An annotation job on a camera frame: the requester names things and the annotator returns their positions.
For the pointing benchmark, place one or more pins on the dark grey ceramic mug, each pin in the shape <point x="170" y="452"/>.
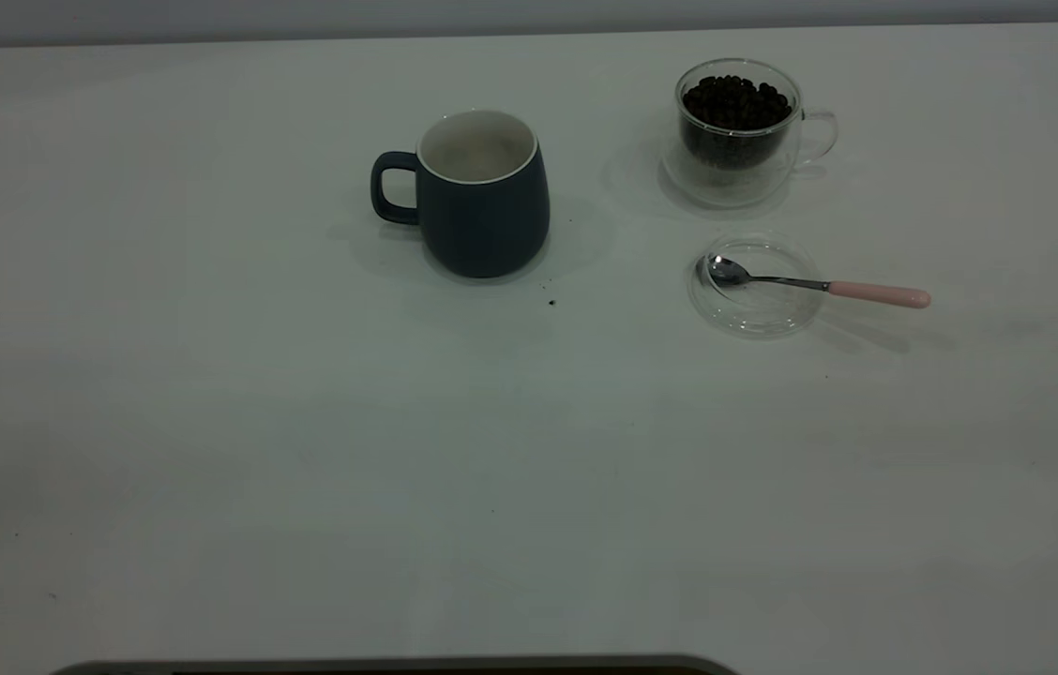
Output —
<point x="487" y="220"/>

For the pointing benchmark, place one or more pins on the clear round glass saucer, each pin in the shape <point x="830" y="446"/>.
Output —
<point x="759" y="314"/>

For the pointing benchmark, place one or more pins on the clear double-wall glass cup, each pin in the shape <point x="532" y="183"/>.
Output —
<point x="773" y="173"/>

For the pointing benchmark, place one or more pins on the dark coffee beans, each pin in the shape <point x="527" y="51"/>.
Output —
<point x="735" y="108"/>

